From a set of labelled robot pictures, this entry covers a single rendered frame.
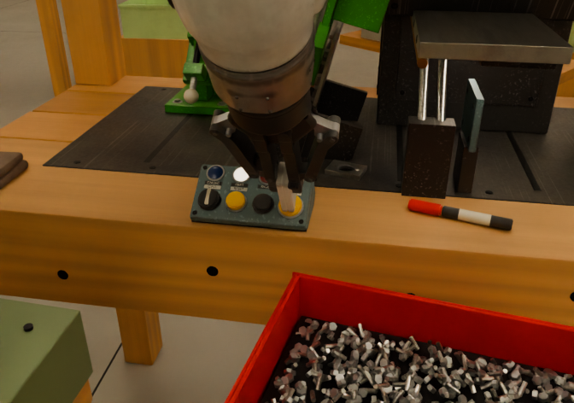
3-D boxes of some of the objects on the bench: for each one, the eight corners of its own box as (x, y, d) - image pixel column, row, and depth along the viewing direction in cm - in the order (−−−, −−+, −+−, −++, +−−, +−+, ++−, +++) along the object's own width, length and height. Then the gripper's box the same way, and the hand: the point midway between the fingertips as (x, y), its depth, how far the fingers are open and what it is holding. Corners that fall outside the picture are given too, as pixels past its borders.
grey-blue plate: (471, 195, 78) (489, 99, 72) (457, 195, 79) (472, 98, 72) (464, 167, 87) (478, 78, 80) (451, 166, 87) (464, 78, 80)
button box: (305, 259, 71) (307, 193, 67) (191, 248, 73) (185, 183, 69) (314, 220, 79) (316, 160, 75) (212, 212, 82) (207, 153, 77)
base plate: (830, 237, 72) (837, 224, 71) (43, 176, 88) (41, 164, 87) (682, 123, 109) (686, 113, 108) (146, 94, 125) (145, 84, 124)
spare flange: (367, 170, 86) (367, 165, 85) (359, 180, 83) (359, 176, 82) (333, 164, 88) (333, 159, 87) (324, 173, 85) (324, 169, 84)
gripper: (181, 108, 47) (232, 224, 68) (336, 116, 45) (340, 233, 66) (199, 39, 50) (243, 171, 71) (344, 44, 49) (345, 178, 69)
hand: (286, 188), depth 66 cm, fingers closed
